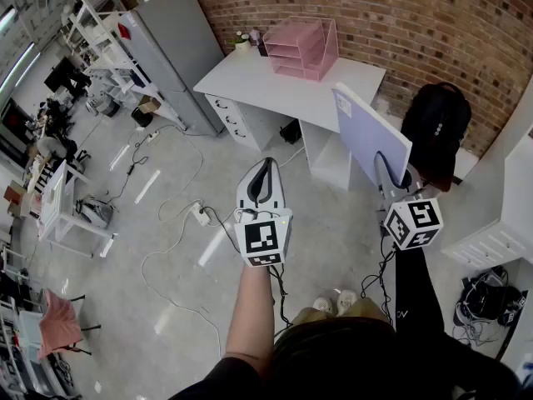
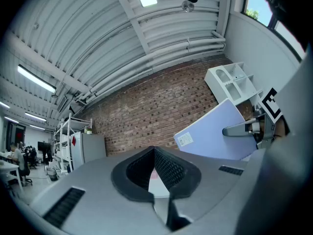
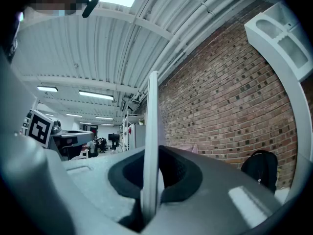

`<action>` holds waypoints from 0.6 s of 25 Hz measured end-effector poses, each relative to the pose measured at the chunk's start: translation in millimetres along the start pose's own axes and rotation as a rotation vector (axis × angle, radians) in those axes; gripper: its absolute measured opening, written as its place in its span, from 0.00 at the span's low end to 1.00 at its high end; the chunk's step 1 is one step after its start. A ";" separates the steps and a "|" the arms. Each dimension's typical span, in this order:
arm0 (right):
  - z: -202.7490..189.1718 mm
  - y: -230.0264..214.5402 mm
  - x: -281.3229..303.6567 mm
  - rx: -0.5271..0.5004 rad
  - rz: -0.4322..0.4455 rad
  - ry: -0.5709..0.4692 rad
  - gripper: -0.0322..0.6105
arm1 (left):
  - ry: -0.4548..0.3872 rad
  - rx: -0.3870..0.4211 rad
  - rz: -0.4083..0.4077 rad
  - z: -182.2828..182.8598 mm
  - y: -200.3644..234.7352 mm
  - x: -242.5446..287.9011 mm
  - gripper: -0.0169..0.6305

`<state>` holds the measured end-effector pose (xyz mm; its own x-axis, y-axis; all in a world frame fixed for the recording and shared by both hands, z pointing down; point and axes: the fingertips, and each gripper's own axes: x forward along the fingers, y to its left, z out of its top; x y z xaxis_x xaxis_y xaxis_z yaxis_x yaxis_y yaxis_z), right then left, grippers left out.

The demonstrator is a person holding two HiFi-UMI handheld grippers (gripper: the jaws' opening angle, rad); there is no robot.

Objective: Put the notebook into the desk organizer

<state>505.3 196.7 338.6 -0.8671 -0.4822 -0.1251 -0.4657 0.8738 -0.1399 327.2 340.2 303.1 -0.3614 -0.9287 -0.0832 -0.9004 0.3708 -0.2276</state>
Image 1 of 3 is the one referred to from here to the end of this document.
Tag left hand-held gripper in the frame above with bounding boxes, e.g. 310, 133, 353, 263
232, 157, 294, 269

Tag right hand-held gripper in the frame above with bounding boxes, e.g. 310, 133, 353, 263
373, 151, 445, 252

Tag lavender folder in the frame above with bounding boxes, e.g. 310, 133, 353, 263
331, 82, 413, 187

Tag pink desk tray organizer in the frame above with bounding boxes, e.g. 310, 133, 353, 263
262, 15, 339, 83

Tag person's left forearm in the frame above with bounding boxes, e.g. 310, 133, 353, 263
224, 260, 276, 374

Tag person's right forearm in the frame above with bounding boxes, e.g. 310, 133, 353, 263
393, 246, 446, 337

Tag black backpack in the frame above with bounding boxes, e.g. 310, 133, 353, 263
400, 82, 473, 193

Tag small black bag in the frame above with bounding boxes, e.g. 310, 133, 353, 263
278, 117, 303, 144

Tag white desk with drawers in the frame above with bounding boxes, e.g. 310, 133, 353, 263
193, 43, 387, 191

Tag person's khaki trousers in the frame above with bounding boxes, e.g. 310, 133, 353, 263
291, 297, 396, 328

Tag person's right white shoe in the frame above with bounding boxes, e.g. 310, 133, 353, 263
336, 289, 357, 317

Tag black waste bin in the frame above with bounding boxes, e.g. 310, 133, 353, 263
131, 106, 154, 128

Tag brown cardboard box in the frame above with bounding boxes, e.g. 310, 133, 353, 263
137, 95, 162, 114

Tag potted plant with white flowers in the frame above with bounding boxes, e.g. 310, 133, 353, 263
227, 31, 253, 53

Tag grey bag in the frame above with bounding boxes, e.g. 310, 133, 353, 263
77, 196, 116, 229

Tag grey striped round container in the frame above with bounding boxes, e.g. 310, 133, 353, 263
85, 96, 120, 118

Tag person's black shirt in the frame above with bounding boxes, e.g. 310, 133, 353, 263
168, 321, 521, 400

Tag small white table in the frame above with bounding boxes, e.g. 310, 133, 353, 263
37, 159, 118, 259

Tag black monitor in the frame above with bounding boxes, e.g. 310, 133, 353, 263
43, 56, 78, 95

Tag white metal shelving unit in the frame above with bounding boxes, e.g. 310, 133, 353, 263
62, 0, 187, 131

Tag chair with pink cloth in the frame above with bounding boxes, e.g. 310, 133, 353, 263
36, 288, 102, 362

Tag thin grey floor cable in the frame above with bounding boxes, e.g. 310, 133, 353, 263
157, 125, 205, 224

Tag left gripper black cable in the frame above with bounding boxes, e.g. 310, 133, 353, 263
268, 263, 292, 337

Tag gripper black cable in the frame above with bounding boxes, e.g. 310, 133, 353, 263
268, 263, 292, 337
360, 239, 396, 328

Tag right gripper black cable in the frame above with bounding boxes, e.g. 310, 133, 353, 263
360, 239, 396, 328

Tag black power adapter cable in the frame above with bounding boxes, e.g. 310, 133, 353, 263
106, 127, 167, 204

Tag white floor cable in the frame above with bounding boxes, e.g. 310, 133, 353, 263
140, 206, 222, 360

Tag tangle of black white cables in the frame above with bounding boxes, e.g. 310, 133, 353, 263
453, 264, 530, 348

